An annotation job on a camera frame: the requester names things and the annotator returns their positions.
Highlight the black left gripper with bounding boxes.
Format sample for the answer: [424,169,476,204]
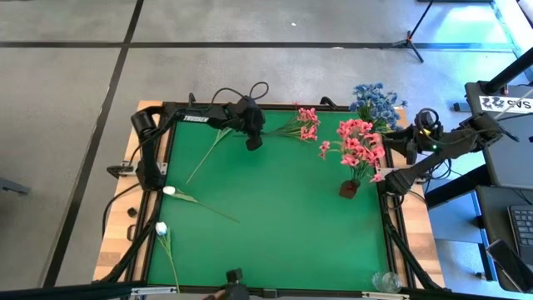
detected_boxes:
[239,97,267,152]

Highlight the grey floor object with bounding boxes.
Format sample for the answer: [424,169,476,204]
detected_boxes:
[0,177,32,197]

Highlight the black laptop keyboard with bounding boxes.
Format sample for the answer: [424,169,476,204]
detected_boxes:
[506,203,533,268]

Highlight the red-brown vase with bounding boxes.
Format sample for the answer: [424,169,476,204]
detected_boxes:
[338,178,362,200]

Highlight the black table frame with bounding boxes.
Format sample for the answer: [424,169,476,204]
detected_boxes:
[97,101,446,299]

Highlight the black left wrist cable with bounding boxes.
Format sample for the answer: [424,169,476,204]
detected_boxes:
[211,81,270,110]

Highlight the grey laptop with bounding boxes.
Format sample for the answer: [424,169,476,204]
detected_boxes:
[465,81,533,191]

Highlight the silver frame bracket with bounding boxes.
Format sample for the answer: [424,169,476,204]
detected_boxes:
[361,291,411,300]
[131,286,174,298]

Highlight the small pink flower bunch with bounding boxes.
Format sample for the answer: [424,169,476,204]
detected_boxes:
[261,106,321,143]

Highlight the large pink flower bunch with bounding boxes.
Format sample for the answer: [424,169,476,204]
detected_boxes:
[318,118,386,184]

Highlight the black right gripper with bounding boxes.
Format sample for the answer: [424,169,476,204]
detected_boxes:
[381,120,443,166]

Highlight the black table cable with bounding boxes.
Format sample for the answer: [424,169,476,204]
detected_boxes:
[102,182,142,239]

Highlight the black phone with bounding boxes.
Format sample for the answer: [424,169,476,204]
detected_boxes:
[486,238,533,293]

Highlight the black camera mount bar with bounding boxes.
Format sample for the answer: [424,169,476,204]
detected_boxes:
[0,281,147,300]

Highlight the clear glass vase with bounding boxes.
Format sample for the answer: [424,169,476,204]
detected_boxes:
[372,271,404,294]

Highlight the black handheld device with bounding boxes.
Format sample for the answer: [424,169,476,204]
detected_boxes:
[223,267,251,300]

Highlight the black slanted pole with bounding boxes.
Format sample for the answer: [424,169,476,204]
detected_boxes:
[482,47,533,95]

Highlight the green table mat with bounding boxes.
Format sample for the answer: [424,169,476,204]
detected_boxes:
[147,107,391,288]

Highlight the black tripod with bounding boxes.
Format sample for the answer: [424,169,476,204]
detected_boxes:
[391,0,436,64]

